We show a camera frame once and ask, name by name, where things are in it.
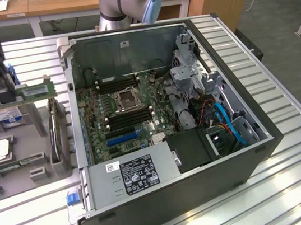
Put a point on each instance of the blue case latch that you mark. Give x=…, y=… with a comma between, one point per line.
x=72, y=199

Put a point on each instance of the silver CPU chip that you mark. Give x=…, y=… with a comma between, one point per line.
x=0, y=152

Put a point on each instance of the grey parts rack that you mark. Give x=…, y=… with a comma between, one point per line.
x=30, y=141

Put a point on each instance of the wooden desk white frame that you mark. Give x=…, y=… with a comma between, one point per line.
x=65, y=0

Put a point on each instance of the black cylindrical capacitor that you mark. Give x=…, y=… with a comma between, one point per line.
x=89, y=76

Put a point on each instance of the black expansion slot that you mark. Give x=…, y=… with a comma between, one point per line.
x=121, y=134

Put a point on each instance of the green graphics card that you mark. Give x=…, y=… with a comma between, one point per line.
x=54, y=127

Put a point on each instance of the silver power supply black label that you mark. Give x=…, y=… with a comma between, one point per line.
x=104, y=181

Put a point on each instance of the black RAM slot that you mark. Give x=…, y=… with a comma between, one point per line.
x=128, y=113
x=117, y=85
x=116, y=82
x=129, y=117
x=115, y=79
x=131, y=124
x=130, y=120

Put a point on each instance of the black open PC case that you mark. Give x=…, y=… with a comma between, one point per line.
x=182, y=212

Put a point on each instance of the silver chipset heatsink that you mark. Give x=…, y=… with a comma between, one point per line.
x=159, y=138

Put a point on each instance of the green RAM stick white label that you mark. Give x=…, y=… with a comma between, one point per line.
x=36, y=91

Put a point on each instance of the blue expansion slot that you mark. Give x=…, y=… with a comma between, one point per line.
x=123, y=140

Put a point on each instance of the metal CPU socket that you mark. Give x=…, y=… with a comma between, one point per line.
x=126, y=100

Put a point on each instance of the green motherboard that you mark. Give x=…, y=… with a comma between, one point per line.
x=98, y=126

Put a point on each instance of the black fan shroud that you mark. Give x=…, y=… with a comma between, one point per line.
x=186, y=146

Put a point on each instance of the grey case corner latch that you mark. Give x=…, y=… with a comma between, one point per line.
x=63, y=47

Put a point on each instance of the silver metal disk bay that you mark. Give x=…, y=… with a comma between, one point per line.
x=184, y=70

